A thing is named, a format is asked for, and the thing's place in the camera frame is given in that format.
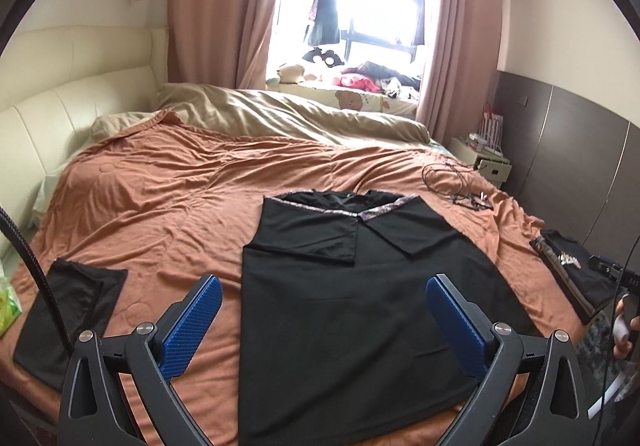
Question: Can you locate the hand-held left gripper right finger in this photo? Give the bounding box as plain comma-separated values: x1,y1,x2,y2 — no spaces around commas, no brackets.
425,274,591,446

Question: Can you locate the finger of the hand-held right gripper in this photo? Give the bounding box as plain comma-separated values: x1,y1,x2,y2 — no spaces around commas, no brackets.
588,254,624,281

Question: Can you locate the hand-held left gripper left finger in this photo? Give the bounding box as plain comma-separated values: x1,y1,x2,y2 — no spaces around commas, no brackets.
59,274,223,446

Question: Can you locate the black t-shirt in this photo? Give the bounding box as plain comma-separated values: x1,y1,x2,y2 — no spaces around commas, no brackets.
239,191,538,446

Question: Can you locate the stack of folded dark clothes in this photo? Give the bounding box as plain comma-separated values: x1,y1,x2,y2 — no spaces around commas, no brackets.
530,228,621,325

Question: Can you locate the dark clothes pile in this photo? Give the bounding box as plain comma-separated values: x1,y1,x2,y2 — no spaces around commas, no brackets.
357,60,423,89

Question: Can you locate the person's right hand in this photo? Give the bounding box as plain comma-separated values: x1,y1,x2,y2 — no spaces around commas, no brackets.
612,293,640,362

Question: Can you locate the bed with orange sheet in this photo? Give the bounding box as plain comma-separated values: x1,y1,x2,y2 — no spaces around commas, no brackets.
0,110,586,446

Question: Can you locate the small folded black cloth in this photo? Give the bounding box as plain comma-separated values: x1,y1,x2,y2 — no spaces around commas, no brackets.
12,257,128,389

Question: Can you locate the cream nightstand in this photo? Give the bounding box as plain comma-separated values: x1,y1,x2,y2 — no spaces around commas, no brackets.
447,136,513,187

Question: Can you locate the striped paper bag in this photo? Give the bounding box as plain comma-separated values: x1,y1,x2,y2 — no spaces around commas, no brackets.
477,103,505,151

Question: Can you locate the green tissue pack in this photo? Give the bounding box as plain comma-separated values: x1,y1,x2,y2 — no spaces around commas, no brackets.
0,271,23,339

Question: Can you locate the beige duvet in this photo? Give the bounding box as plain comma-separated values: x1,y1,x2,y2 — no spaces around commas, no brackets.
91,84,431,149

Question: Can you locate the cream padded headboard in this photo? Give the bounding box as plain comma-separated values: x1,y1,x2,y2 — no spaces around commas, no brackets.
0,26,168,247

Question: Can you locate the bear print bench cushion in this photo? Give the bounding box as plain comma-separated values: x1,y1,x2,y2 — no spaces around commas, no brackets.
277,76,421,117

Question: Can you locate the red plush toy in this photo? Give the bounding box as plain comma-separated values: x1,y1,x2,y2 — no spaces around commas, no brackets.
340,70,381,94

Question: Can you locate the beige bear plush toy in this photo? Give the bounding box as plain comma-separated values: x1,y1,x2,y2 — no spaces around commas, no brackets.
277,63,307,84

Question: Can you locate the pink curtain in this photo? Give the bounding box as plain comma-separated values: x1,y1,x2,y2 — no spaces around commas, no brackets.
167,0,291,89
417,0,511,139

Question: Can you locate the black and white plush toy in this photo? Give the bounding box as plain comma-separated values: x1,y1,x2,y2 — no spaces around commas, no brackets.
301,47,346,66

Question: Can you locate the window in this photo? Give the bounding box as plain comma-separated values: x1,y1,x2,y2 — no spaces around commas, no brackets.
272,0,446,76

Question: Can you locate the thin black coiled cable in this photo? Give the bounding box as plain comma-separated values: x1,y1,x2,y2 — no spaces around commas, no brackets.
421,163,496,211

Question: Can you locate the thick black braided cable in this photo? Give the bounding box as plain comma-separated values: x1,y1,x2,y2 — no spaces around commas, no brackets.
0,206,76,357

